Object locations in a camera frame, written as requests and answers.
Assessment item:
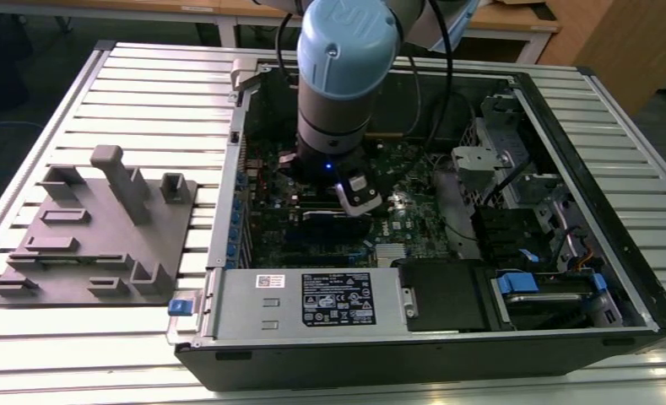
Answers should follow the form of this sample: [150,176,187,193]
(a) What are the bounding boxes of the black expansion slot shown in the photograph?
[282,252,366,267]

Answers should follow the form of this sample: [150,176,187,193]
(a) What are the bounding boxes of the black graphics card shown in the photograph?
[301,209,374,251]

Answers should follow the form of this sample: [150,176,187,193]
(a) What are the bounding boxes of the green motherboard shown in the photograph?
[240,132,465,270]

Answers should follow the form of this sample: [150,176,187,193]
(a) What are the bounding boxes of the silver finned heatsink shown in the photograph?
[374,242,411,259]

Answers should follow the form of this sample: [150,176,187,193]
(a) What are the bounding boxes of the grey case latch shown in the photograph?
[228,57,262,92]

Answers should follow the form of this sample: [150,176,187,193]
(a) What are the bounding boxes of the silver power supply unit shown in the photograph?
[211,267,411,341]

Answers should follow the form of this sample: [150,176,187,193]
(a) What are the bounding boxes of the black plastic shroud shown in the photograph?
[391,257,518,335]

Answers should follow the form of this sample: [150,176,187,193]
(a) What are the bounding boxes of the silver disk bay cage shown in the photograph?
[454,93,621,273]

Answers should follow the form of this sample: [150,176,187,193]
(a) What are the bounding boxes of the grey parts rack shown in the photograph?
[0,144,199,305]

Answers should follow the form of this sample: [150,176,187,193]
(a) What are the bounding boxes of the black PC case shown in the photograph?
[166,58,666,393]

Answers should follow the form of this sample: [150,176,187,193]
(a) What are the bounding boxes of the wooden top desk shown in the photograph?
[219,0,562,64]
[0,0,224,43]

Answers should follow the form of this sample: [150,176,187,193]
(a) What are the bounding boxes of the black disk drive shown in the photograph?
[501,291,597,331]

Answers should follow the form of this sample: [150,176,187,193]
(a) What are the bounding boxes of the wooden cabinet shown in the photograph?
[538,0,666,117]

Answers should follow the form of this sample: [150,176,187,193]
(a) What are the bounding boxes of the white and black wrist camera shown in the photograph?
[334,168,386,219]

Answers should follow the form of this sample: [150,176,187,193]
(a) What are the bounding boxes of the silver metal bracket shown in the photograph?
[453,145,510,175]

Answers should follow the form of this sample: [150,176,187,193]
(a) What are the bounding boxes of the black plastic bracket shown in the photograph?
[470,207,549,262]

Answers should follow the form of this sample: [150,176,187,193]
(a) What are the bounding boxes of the blue disk carrier handle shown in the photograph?
[493,272,539,294]

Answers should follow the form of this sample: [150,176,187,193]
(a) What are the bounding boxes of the coloured power wires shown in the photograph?
[569,246,599,273]

